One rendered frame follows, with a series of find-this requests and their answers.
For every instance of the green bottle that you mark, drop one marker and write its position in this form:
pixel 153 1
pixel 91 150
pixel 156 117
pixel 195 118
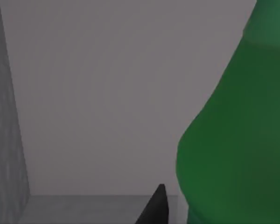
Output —
pixel 238 140

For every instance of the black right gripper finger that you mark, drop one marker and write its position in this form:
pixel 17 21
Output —
pixel 157 207

